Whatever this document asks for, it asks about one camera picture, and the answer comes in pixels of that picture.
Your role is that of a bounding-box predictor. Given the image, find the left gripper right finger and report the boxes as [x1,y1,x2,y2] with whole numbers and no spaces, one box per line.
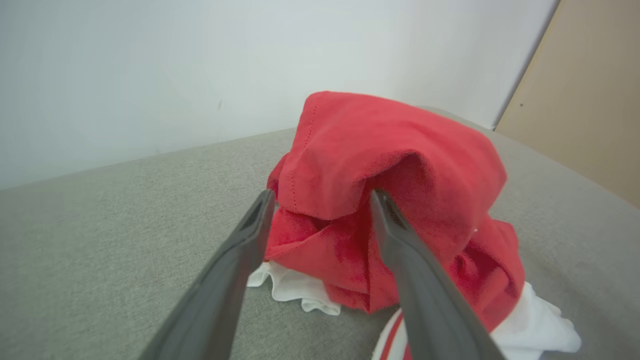
[370,188,507,360]

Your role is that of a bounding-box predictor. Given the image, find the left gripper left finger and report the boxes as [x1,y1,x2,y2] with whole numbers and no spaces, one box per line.
[139,189,277,360]

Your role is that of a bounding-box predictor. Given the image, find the red shirt white sleeves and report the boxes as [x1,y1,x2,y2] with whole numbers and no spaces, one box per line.
[246,91,582,360]

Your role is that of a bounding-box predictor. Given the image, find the beige wooden panel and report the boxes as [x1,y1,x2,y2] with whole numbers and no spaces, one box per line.
[495,0,640,208]

